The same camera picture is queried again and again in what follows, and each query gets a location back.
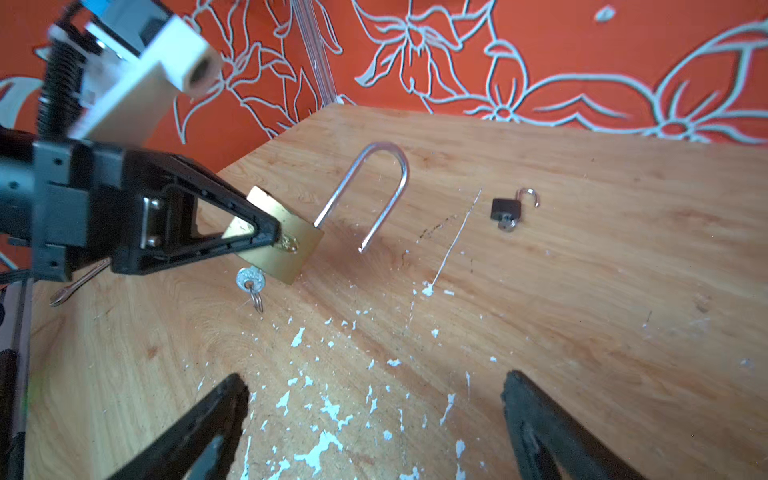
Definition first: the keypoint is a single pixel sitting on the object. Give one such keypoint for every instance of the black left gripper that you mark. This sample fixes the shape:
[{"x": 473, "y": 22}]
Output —
[{"x": 146, "y": 211}]

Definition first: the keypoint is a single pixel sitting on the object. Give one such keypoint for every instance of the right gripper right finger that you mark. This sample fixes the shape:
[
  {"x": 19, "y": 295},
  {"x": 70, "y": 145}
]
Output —
[{"x": 548, "y": 442}]

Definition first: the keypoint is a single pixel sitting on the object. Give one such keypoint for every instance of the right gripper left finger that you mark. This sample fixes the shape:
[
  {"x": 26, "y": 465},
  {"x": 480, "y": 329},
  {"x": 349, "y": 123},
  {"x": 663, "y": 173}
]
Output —
[{"x": 200, "y": 445}]

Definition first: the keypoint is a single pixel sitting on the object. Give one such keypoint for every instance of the brass padlock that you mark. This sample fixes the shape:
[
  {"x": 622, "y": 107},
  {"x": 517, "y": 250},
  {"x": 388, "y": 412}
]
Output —
[{"x": 299, "y": 237}]

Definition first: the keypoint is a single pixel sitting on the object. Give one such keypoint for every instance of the small black padlock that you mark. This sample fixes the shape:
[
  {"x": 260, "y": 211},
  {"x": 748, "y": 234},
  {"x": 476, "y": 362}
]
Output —
[{"x": 507, "y": 212}]

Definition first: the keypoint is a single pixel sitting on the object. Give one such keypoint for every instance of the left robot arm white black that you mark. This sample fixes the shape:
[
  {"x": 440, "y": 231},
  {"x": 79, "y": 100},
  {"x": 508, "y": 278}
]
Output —
[{"x": 36, "y": 120}]

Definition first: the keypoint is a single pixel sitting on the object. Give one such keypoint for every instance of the metal wrench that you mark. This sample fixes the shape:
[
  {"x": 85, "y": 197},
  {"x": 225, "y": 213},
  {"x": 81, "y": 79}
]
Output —
[{"x": 66, "y": 292}]

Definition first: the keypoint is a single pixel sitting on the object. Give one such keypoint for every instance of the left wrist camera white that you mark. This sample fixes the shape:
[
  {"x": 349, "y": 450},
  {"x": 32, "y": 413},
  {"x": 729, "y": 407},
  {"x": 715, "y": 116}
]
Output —
[{"x": 114, "y": 69}]

